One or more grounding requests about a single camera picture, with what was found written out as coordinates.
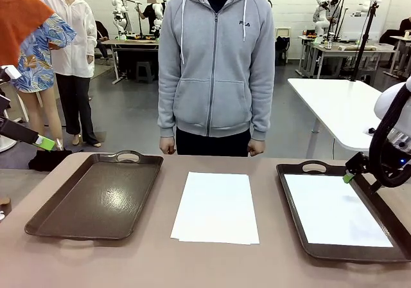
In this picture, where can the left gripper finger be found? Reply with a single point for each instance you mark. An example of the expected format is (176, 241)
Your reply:
(22, 135)
(19, 127)

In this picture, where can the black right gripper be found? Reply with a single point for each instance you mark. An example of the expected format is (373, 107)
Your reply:
(398, 164)

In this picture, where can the white A4 paper sheet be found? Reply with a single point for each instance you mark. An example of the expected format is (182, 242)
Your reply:
(253, 227)
(334, 211)
(212, 204)

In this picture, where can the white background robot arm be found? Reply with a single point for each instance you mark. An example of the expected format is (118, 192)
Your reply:
(118, 14)
(158, 14)
(321, 14)

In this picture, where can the grey sleeved right forearm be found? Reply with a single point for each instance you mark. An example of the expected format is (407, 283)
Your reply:
(167, 108)

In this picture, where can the grey sleeved left forearm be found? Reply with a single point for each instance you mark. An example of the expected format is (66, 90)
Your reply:
(259, 108)

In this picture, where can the person's left hand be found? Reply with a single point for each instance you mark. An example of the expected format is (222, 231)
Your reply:
(257, 148)

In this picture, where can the person's right hand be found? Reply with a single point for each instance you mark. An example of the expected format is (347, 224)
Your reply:
(167, 146)

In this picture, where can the white round stand base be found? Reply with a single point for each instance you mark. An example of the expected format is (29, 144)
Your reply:
(6, 143)

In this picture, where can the black cloth heap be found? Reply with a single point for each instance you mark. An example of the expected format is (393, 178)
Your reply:
(48, 161)

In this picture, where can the white side table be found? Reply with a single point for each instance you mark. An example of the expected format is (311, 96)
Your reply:
(330, 108)

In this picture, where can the small tan object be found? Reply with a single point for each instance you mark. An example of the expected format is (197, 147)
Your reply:
(4, 200)

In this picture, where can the brown plastic serving tray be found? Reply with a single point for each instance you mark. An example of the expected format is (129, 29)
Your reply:
(96, 201)
(353, 252)

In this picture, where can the figure in white jacket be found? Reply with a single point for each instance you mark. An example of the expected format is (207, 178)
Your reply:
(74, 37)

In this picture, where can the grey background work table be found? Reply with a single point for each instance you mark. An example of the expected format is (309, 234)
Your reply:
(353, 48)

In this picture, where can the black tripod pole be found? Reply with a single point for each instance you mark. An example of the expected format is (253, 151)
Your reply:
(363, 43)

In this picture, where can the background person in black jacket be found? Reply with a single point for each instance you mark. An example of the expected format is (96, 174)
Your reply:
(102, 34)

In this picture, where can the background person dressed in black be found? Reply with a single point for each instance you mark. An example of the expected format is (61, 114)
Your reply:
(393, 35)

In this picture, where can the black bag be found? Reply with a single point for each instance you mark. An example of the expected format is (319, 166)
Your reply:
(282, 50)

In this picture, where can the grey plastic stool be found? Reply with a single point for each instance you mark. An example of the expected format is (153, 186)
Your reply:
(145, 71)

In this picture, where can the wooden background work table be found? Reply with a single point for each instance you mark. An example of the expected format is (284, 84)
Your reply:
(135, 42)

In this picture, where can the black boom stand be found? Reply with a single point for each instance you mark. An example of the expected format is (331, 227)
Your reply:
(337, 14)

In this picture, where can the beige box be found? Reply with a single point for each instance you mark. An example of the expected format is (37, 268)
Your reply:
(284, 31)

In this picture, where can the person in grey hoodie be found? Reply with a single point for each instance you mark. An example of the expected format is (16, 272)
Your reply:
(215, 76)

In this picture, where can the background person in black shirt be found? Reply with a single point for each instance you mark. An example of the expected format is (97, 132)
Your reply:
(149, 10)

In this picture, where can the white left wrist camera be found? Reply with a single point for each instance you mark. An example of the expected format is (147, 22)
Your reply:
(13, 72)

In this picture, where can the thin black camera stand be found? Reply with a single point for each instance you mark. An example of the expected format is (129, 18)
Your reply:
(140, 18)

